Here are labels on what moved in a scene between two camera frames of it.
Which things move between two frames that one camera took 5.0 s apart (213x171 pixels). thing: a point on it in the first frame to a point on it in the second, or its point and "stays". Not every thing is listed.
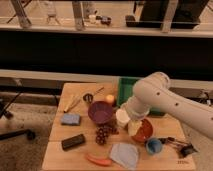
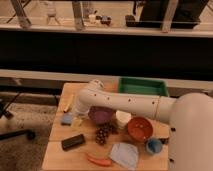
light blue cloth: [125, 154] stays
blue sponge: [71, 119] stays
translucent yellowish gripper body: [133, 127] to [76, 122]
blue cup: [154, 146] stays
